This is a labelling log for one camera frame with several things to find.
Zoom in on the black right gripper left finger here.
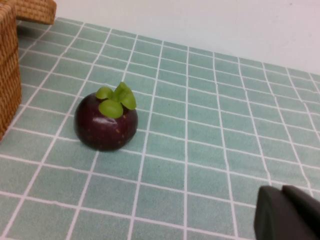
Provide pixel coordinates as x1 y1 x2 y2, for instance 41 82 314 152
253 185 301 240

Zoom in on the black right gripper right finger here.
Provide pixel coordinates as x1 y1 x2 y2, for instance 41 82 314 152
281 184 320 240

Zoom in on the dark purple mangosteen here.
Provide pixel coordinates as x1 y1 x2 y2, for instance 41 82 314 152
74 81 139 152

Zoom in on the woven rattan basket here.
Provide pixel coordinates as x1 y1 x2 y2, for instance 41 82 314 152
0 0 23 141

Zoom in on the woven rattan basket lid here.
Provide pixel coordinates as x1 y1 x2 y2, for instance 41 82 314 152
14 0 57 26

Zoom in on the green grid tablecloth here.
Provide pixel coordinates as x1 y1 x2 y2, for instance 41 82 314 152
0 16 320 240

